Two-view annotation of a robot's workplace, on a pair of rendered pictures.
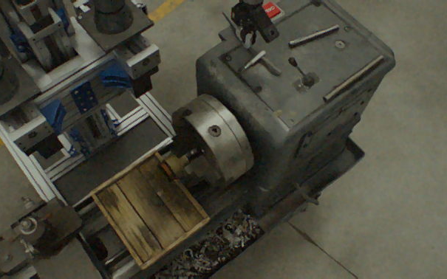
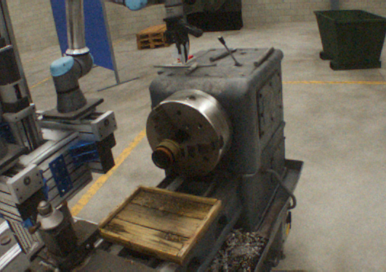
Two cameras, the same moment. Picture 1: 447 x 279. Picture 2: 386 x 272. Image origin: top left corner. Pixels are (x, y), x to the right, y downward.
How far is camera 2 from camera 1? 0.99 m
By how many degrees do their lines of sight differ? 39
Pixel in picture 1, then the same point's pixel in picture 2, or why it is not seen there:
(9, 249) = not seen: outside the picture
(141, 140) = not seen: hidden behind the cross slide
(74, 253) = (100, 259)
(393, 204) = (342, 219)
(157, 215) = (169, 221)
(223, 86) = (179, 85)
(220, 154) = (203, 110)
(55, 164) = not seen: outside the picture
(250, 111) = (208, 84)
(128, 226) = (144, 238)
